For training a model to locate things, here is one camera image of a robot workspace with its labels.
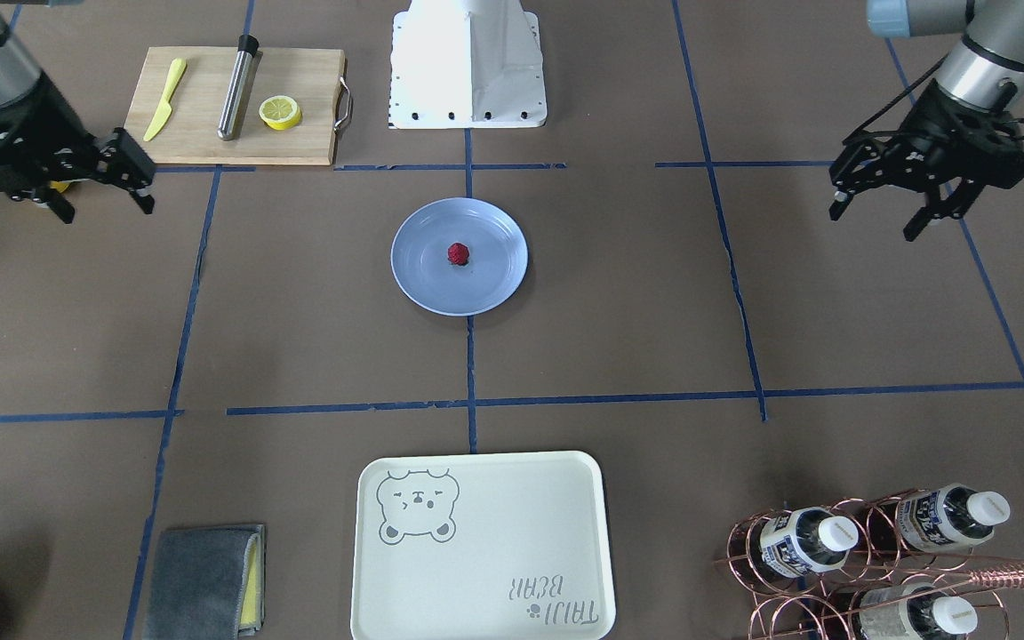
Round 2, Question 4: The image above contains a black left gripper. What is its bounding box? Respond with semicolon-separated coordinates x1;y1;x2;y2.
828;80;1024;242

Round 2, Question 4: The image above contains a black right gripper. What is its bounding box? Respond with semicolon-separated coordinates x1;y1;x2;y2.
0;73;157;224

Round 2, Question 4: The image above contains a red strawberry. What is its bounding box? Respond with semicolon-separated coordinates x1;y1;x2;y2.
446;243;471;267

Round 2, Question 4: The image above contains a blue plastic plate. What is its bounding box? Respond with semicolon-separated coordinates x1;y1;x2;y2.
390;197;529;317

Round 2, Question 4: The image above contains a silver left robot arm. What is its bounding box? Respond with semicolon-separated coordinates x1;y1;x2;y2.
829;1;1024;240

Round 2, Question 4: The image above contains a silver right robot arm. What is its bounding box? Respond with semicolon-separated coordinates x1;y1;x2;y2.
0;16;156;214

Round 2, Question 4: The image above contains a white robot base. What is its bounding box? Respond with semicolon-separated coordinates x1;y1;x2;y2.
388;1;548;130

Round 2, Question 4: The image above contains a yellow plastic knife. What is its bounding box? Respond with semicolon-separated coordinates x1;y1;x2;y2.
142;58;188;142

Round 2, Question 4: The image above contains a half lemon slice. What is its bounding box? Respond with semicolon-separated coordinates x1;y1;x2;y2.
259;96;302;132

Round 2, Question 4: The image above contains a steel cylinder tool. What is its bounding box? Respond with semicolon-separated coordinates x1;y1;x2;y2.
216;34;260;141

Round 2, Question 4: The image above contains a wooden cutting board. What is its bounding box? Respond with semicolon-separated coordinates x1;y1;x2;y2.
124;47;350;166

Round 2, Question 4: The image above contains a tea bottle white cap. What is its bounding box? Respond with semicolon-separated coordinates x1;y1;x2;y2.
748;507;860;579

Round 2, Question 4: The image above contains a grey folded cloth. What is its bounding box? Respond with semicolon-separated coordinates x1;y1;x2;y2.
142;523;267;639

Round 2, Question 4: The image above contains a cream bear tray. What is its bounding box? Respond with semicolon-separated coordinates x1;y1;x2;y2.
350;451;617;639

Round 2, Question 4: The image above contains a copper wire bottle rack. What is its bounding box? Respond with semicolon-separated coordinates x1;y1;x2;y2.
714;492;1024;639

